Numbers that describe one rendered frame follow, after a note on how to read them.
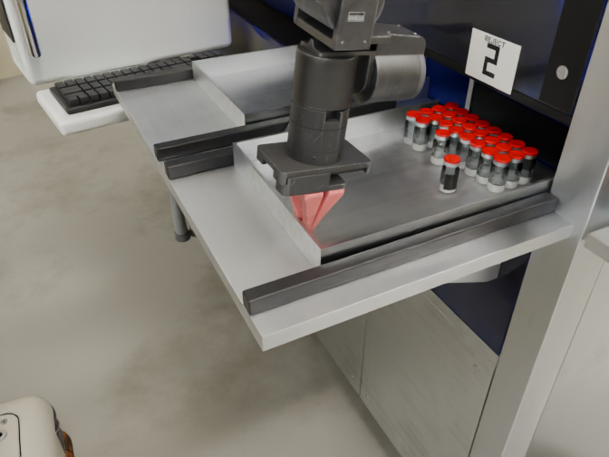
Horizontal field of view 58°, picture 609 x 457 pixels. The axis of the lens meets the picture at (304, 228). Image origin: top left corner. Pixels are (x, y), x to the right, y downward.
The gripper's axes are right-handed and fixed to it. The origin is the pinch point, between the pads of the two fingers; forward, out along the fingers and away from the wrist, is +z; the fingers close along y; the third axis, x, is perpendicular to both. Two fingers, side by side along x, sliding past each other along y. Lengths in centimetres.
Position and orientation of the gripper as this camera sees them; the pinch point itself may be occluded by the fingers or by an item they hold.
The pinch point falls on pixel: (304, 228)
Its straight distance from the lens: 61.1
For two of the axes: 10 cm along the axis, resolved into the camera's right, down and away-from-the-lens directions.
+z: -1.1, 8.4, 5.4
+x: -4.4, -5.2, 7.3
